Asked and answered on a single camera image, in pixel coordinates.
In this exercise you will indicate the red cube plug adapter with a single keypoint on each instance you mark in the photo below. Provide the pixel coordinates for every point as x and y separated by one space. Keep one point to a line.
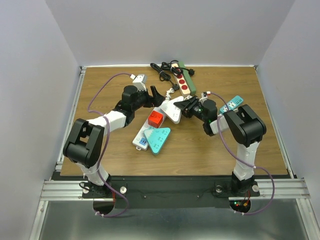
155 119

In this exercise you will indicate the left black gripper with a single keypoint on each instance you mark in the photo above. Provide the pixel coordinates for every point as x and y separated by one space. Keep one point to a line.
156 101

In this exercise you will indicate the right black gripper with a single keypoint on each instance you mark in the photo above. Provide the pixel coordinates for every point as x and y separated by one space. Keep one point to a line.
187 105

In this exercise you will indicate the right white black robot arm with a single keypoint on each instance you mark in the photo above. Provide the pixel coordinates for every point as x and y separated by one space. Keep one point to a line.
246 127

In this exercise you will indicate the front aluminium frame rail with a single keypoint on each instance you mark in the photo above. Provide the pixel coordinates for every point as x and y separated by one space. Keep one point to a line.
61 190

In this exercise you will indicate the aluminium table edge rail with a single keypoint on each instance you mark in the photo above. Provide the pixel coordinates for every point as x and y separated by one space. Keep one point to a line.
60 159

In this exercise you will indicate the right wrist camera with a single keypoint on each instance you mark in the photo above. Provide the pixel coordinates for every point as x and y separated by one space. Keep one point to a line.
204 96

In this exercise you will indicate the beige red-socket power strip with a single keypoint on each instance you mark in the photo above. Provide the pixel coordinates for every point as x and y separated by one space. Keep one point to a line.
182 83

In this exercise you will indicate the teal triangular power strip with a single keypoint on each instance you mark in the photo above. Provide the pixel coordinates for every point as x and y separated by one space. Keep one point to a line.
156 138

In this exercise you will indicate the small teal power strip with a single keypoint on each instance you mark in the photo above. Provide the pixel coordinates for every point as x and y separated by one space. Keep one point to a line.
234 103

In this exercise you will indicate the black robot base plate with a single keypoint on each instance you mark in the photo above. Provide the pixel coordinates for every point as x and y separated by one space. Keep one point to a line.
167 192

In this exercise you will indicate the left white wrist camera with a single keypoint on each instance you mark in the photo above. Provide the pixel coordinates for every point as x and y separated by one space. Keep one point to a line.
139 81

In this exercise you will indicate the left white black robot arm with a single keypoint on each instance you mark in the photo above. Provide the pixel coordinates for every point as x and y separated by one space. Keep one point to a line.
84 142

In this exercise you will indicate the white triangular power strip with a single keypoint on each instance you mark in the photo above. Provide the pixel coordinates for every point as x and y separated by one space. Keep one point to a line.
172 111

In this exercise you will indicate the green power strip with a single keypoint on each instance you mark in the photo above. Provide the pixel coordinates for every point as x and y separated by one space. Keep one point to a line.
188 73

